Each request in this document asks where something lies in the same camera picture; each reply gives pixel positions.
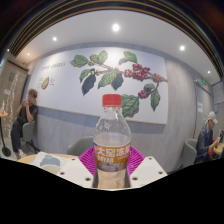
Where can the white notice board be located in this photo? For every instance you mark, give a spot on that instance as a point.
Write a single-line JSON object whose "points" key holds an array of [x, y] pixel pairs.
{"points": [[218, 93]]}

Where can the small bottle with red label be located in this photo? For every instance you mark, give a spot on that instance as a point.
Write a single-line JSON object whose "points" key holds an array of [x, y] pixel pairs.
{"points": [[3, 107]]}

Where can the small round side table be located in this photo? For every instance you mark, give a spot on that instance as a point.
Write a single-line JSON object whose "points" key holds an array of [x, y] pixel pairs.
{"points": [[2, 115]]}

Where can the green exit sign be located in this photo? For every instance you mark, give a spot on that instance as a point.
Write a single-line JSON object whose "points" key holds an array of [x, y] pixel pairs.
{"points": [[203, 81]]}

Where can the recessed ceiling lights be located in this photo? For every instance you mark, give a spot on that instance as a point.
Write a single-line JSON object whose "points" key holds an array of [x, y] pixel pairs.
{"points": [[115, 27]]}

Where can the white and blue printed mat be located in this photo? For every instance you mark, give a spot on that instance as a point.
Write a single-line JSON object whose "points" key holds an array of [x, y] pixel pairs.
{"points": [[50, 159]]}

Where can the clear orange-label drink bottle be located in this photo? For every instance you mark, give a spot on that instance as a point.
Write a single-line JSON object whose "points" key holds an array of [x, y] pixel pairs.
{"points": [[112, 146]]}

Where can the white paper wall notice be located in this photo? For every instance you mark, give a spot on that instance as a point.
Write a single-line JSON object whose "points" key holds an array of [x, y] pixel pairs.
{"points": [[200, 107]]}

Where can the person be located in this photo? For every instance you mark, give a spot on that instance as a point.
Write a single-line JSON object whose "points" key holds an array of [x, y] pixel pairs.
{"points": [[205, 138], [23, 116]]}

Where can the round wooden table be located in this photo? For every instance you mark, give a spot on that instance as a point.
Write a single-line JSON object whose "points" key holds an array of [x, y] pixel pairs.
{"points": [[219, 149]]}

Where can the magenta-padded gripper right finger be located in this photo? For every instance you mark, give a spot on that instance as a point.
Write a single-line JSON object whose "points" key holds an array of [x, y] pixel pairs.
{"points": [[148, 170]]}

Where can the grey upholstered chair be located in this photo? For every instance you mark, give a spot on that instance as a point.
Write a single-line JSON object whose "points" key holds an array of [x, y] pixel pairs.
{"points": [[80, 146], [189, 151], [28, 131]]}

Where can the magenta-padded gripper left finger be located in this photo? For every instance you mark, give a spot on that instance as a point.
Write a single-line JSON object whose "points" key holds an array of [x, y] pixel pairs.
{"points": [[76, 171]]}

